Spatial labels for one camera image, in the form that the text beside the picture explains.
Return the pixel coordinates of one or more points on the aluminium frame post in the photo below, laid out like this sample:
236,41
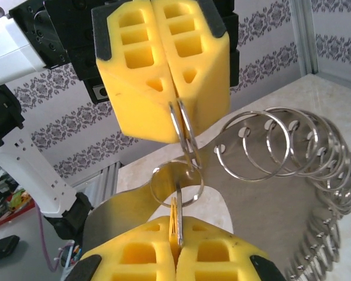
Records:
307,35

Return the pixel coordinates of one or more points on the red plastic tray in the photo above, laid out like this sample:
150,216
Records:
17,213

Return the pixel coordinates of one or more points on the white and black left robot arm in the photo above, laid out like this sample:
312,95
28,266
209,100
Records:
26,164

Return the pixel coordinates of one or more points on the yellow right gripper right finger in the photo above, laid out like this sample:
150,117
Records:
216,237

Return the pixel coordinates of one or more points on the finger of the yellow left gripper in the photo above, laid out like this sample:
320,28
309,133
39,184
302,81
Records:
134,108
213,87

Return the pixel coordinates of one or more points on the black handheld device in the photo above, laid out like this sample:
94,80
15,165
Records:
3,247

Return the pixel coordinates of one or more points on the aluminium floor rail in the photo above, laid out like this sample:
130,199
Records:
108,181

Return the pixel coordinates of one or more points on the key with yellow head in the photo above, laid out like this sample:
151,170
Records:
180,210

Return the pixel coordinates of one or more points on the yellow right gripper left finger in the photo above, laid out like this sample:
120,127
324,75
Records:
140,234

